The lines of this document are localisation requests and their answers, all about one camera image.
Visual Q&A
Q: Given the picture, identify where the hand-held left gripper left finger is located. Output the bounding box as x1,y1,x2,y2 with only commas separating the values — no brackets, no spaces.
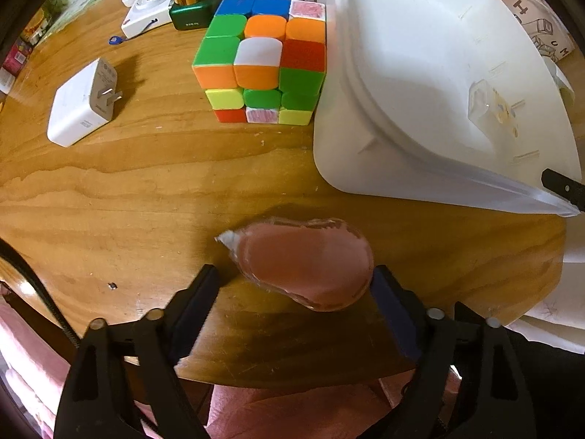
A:
54,263,220,439

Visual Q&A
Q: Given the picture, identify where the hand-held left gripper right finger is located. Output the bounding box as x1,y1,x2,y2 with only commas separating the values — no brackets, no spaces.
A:
371,265,542,439

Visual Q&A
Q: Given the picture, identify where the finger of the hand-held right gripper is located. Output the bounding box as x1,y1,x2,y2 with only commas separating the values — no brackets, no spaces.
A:
540,168,585,213

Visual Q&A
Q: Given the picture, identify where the pink round packet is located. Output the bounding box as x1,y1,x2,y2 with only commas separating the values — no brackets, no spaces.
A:
215,219,374,312

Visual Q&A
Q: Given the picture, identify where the white storage bin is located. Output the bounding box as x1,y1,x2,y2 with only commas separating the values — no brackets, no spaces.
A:
313,0,583,218

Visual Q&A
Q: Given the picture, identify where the white power adapter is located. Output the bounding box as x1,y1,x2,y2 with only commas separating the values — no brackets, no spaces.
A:
47,58,125,148

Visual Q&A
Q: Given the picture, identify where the multicoloured puzzle cube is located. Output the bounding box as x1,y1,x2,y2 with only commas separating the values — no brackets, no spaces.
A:
192,0,328,126

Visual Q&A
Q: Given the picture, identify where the white toy camera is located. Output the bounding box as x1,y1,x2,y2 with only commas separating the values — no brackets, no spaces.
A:
109,0,193,46

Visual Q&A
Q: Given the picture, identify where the white paper sheet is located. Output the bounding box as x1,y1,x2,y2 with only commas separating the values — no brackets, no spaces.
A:
507,219,585,357

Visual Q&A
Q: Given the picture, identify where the printed tote bag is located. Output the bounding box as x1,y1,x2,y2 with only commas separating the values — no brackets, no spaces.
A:
475,0,574,62

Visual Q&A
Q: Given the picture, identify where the green bottle with gold cap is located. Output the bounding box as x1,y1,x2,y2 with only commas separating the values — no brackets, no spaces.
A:
169,0,223,32

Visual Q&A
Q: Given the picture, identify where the black cable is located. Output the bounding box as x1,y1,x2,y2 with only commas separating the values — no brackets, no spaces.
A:
0,238,80,353

